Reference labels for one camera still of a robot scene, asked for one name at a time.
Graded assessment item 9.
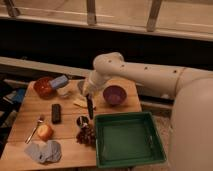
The yellow banana toy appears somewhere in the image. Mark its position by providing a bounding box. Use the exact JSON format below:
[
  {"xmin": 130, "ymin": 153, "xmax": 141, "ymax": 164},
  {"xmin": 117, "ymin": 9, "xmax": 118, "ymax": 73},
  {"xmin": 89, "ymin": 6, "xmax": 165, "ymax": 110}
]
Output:
[{"xmin": 73, "ymin": 98, "xmax": 96, "ymax": 109}]

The metal spoon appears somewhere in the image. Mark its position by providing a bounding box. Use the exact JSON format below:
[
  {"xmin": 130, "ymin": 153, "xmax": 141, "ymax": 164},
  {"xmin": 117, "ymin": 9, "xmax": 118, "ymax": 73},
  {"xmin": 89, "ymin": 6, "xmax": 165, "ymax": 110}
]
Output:
[{"xmin": 25, "ymin": 115, "xmax": 45, "ymax": 144}]

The orange yellow fruit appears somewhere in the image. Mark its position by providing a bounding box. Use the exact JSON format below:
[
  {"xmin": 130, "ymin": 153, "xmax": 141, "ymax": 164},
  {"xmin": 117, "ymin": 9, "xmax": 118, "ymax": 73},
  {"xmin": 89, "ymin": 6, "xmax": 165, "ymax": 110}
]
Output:
[{"xmin": 37, "ymin": 124, "xmax": 53, "ymax": 141}]

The purple bowl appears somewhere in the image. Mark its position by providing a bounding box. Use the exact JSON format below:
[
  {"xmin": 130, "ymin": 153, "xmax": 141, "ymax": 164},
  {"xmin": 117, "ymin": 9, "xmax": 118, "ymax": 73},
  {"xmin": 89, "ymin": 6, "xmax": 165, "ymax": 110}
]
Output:
[{"xmin": 103, "ymin": 85, "xmax": 127, "ymax": 106}]

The brown pine cone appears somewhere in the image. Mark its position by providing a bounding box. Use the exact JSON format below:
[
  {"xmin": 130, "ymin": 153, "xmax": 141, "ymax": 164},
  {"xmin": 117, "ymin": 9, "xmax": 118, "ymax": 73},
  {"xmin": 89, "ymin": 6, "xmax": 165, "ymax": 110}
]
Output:
[{"xmin": 76, "ymin": 124, "xmax": 96, "ymax": 147}]

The grey blue cloth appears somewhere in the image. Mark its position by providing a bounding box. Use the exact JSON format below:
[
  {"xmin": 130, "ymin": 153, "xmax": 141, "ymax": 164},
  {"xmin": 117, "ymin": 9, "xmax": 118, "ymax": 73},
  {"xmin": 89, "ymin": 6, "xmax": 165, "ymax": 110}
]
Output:
[{"xmin": 25, "ymin": 140, "xmax": 62, "ymax": 164}]

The red bowl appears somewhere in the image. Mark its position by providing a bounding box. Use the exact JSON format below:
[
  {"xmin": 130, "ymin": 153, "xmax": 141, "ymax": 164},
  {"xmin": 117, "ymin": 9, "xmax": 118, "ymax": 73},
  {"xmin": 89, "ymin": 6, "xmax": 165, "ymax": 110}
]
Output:
[{"xmin": 33, "ymin": 77, "xmax": 55, "ymax": 99}]

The small dark round cup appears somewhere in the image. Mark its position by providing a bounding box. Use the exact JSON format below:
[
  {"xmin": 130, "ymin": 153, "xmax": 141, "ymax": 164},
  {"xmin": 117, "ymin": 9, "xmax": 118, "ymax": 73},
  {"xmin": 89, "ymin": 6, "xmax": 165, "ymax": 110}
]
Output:
[{"xmin": 76, "ymin": 116, "xmax": 89, "ymax": 128}]

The green plastic tray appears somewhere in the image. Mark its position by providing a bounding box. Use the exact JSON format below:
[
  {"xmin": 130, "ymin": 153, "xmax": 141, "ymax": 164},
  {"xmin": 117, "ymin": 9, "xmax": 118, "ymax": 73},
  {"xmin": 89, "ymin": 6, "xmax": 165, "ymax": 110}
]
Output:
[{"xmin": 95, "ymin": 112, "xmax": 166, "ymax": 168}]

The wooden board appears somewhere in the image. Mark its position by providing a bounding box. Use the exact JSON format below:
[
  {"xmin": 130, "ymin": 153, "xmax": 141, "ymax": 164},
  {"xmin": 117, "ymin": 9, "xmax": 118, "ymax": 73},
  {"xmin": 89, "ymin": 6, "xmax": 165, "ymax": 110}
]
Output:
[{"xmin": 0, "ymin": 78, "xmax": 143, "ymax": 171}]

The black rectangular block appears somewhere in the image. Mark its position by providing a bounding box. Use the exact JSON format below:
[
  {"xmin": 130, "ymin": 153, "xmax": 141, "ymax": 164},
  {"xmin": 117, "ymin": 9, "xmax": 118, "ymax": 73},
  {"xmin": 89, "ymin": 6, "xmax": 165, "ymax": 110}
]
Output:
[{"xmin": 51, "ymin": 104, "xmax": 61, "ymax": 124}]

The blue sponge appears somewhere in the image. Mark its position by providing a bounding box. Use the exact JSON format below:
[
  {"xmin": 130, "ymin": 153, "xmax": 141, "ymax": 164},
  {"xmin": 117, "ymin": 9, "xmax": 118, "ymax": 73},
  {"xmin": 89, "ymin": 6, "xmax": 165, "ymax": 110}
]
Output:
[{"xmin": 50, "ymin": 75, "xmax": 69, "ymax": 90}]

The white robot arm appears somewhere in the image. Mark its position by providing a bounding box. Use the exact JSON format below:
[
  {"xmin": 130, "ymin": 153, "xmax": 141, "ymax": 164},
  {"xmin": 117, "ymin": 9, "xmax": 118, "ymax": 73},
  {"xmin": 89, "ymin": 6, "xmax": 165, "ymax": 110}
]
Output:
[{"xmin": 83, "ymin": 52, "xmax": 213, "ymax": 171}]

